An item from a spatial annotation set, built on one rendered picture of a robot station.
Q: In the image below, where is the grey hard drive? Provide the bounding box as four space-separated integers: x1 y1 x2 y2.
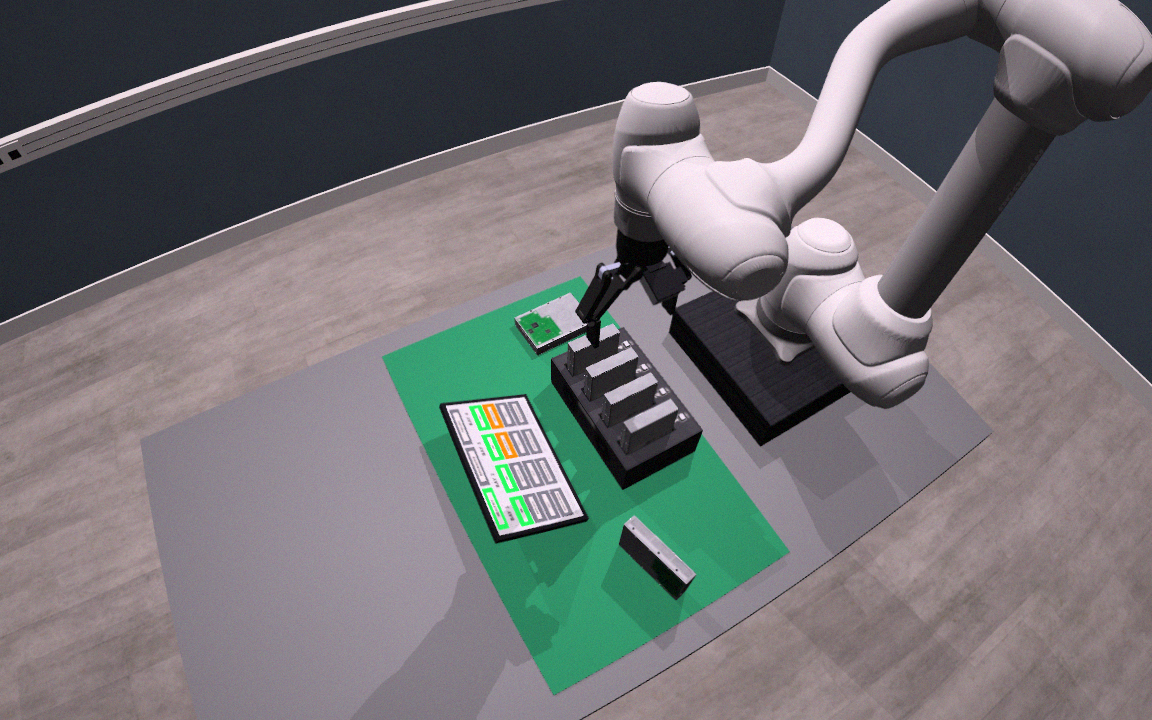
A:
601 372 658 427
515 293 588 355
619 516 696 600
620 399 679 454
584 347 639 401
567 324 620 376

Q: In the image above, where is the black-framed status screen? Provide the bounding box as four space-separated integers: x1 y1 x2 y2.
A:
439 394 589 544

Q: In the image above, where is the green flat mat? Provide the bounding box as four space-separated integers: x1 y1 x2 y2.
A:
382 276 790 695

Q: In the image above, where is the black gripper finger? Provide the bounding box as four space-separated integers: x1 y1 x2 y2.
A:
575 262 642 348
662 247 692 314

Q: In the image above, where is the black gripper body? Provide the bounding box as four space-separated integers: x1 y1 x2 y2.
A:
614 229 668 279

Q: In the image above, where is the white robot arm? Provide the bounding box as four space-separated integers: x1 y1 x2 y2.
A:
612 0 1152 409

